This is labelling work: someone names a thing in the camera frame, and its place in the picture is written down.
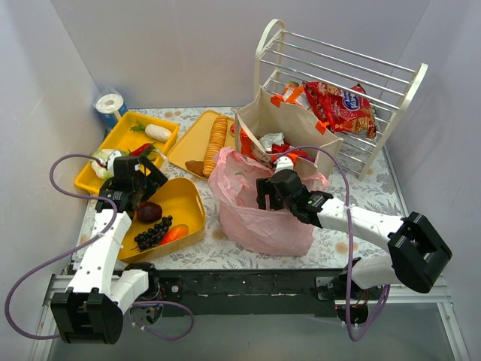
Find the cabbage toy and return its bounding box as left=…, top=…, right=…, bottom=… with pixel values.
left=91, top=148, right=123, bottom=181

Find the dark red beet toy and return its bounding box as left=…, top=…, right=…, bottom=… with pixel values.
left=137, top=202, right=163, bottom=223

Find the white red chips bag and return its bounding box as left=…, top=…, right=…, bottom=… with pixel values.
left=240, top=130, right=292, bottom=166

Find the pink plastic grocery bag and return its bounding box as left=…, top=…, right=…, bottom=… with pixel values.
left=207, top=147, right=314, bottom=256

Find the brown fried nugget toy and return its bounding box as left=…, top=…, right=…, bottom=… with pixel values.
left=185, top=160, right=204, bottom=177

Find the beige paper grocery bag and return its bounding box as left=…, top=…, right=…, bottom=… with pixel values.
left=234, top=88, right=343, bottom=177

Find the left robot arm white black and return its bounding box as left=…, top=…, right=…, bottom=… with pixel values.
left=50, top=156, right=168, bottom=344

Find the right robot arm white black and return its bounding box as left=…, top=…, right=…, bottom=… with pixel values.
left=256, top=169, right=452, bottom=294

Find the red chili pepper toy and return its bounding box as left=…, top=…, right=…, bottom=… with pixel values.
left=129, top=143, right=156, bottom=156

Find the yellow rectangular tray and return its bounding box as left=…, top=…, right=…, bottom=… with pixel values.
left=74, top=111, right=180, bottom=196

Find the white radish toy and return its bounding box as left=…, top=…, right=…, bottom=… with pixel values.
left=130, top=122, right=172, bottom=142

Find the black grape bunch toy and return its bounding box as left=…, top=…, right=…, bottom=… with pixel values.
left=134, top=215, right=173, bottom=252

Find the yellow deep bin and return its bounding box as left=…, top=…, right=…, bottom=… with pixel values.
left=117, top=177, right=206, bottom=263

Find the yellow flat tray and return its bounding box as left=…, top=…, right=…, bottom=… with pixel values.
left=168, top=110, right=221, bottom=180

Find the orange carrot toy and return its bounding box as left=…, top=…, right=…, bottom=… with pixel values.
left=160, top=224, right=189, bottom=245

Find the tissue roll blue pack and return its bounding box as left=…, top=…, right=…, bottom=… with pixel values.
left=93, top=88, right=128, bottom=130

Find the row of round crackers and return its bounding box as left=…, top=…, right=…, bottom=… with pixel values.
left=202, top=115, right=228, bottom=177

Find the red snack bag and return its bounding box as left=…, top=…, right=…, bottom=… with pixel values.
left=303, top=81, right=377, bottom=139

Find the orange snack packet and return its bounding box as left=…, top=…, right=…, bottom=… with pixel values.
left=281, top=83, right=305, bottom=108

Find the cream metal shelf rack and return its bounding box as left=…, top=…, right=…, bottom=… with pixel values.
left=254, top=19, right=428, bottom=180

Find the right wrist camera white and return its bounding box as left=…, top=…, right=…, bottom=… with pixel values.
left=275, top=156, right=295, bottom=173

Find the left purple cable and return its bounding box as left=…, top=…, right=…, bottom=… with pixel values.
left=4, top=153, right=195, bottom=341

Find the purple cable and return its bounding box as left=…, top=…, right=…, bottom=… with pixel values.
left=277, top=145, right=392, bottom=342
left=4, top=153, right=195, bottom=341

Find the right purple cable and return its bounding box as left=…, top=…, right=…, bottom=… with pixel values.
left=277, top=145, right=392, bottom=342

